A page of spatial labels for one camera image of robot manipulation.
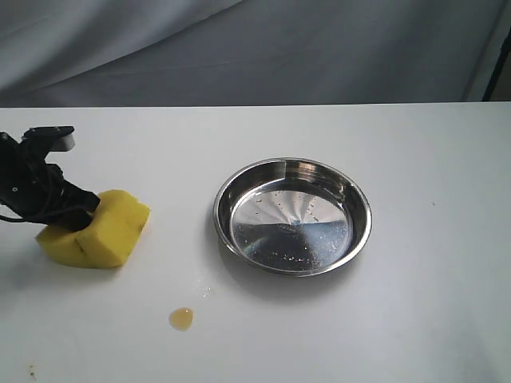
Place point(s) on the yellow sponge block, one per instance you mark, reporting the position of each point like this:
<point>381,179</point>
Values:
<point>107,242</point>

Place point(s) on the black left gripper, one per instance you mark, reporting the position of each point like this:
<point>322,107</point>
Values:
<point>34,189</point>

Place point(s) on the round stainless steel pan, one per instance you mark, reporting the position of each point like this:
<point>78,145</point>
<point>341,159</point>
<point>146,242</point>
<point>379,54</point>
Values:
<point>292,217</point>

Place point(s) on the amber liquid spill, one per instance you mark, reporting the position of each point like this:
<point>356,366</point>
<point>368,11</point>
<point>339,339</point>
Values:
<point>181,319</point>

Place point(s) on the black backdrop stand pole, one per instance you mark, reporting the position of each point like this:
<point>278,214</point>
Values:
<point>497,70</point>

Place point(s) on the grey backdrop cloth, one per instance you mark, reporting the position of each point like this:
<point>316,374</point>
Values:
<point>217,53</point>

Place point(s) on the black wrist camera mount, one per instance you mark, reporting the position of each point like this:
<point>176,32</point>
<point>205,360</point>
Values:
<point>38,142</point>

